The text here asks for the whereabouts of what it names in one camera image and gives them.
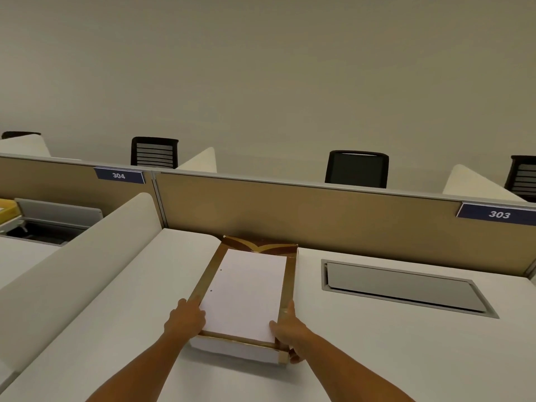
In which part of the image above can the long white side divider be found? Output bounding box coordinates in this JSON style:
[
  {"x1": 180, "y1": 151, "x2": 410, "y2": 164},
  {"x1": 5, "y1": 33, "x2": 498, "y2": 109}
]
[{"x1": 0, "y1": 192, "x2": 162, "y2": 378}]

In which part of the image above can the large blue number label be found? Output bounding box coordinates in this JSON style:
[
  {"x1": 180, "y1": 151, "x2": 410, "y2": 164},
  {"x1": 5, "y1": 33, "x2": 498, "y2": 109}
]
[{"x1": 456, "y1": 202, "x2": 536, "y2": 227}]

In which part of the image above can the closed grey desk cable flap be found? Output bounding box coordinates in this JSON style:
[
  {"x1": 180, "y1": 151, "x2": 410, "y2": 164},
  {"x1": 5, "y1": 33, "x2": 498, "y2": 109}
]
[{"x1": 321, "y1": 259, "x2": 500, "y2": 320}]

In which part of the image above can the black mesh office chair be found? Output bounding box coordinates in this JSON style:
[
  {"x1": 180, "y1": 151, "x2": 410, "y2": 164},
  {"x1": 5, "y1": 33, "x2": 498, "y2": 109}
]
[{"x1": 324, "y1": 150, "x2": 390, "y2": 190}]

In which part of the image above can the person's right hand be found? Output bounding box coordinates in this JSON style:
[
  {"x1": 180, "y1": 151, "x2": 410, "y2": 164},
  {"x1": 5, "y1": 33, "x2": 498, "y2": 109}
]
[{"x1": 268, "y1": 300, "x2": 313, "y2": 365}]

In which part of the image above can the small blue number label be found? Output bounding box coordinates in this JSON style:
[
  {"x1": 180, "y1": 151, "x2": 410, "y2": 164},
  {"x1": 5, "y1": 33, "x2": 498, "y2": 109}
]
[{"x1": 94, "y1": 167, "x2": 146, "y2": 185}]

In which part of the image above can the long tan desk partition panel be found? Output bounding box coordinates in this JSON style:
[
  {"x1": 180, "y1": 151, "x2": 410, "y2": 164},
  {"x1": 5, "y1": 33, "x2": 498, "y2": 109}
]
[{"x1": 152, "y1": 171, "x2": 536, "y2": 286}]

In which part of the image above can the stack of white paper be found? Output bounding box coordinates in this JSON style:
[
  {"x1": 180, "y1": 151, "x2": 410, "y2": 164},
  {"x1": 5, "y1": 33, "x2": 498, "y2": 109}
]
[{"x1": 198, "y1": 248, "x2": 288, "y2": 344}]

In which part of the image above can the open grey desk cable flap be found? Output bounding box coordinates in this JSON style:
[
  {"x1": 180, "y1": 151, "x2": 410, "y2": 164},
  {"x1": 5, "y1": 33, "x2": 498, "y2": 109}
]
[{"x1": 0, "y1": 198, "x2": 104, "y2": 247}]

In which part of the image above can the black slatted office chair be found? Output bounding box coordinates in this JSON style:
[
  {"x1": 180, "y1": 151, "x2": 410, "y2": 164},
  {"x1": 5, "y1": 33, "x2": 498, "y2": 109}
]
[
  {"x1": 503, "y1": 155, "x2": 536, "y2": 203},
  {"x1": 130, "y1": 137, "x2": 180, "y2": 169}
]

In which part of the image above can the white box with gold trim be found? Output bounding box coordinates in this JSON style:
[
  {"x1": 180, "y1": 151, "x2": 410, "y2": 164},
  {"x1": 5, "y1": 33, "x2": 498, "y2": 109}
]
[{"x1": 190, "y1": 235, "x2": 300, "y2": 365}]

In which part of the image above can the yellow box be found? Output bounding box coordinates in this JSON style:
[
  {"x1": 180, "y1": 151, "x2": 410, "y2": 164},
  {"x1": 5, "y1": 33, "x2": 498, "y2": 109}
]
[{"x1": 0, "y1": 198, "x2": 23, "y2": 225}]

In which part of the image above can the person's left hand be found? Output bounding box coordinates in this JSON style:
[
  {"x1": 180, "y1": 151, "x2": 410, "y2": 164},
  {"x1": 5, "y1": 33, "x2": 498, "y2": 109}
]
[{"x1": 163, "y1": 298, "x2": 207, "y2": 343}]

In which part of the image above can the short tan desk partition panel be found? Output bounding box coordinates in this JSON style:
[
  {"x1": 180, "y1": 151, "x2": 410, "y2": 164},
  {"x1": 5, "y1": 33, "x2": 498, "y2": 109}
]
[{"x1": 0, "y1": 153, "x2": 162, "y2": 231}]

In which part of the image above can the person's right forearm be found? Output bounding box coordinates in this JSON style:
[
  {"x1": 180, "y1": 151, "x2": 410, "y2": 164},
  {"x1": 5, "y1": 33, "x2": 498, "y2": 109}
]
[{"x1": 293, "y1": 331, "x2": 416, "y2": 402}]

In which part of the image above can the person's left forearm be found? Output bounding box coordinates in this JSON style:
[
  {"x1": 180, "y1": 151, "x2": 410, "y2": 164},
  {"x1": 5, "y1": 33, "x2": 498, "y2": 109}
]
[{"x1": 85, "y1": 330, "x2": 192, "y2": 402}]

